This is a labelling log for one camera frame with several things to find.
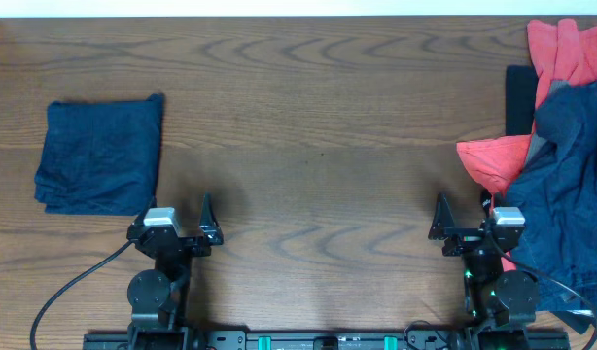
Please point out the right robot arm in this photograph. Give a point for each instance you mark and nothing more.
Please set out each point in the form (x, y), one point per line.
(501, 302)

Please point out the red garment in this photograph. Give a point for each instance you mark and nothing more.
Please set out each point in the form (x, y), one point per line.
(560, 52)

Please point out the black cloth strip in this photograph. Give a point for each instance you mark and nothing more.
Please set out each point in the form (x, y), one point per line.
(520, 95)

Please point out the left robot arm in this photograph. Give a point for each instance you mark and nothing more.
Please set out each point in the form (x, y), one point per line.
(158, 296)

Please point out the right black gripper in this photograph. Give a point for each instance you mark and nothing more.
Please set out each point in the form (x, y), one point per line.
(443, 227)

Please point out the navy blue denim shorts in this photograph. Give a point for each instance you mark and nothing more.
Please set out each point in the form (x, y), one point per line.
(557, 194)

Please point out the grey garment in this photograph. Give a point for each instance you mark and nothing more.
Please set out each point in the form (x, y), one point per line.
(537, 142)

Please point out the folded navy blue garment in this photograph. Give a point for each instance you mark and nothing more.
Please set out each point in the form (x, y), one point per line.
(100, 158)

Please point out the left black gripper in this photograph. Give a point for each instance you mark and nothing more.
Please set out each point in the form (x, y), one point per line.
(208, 233)

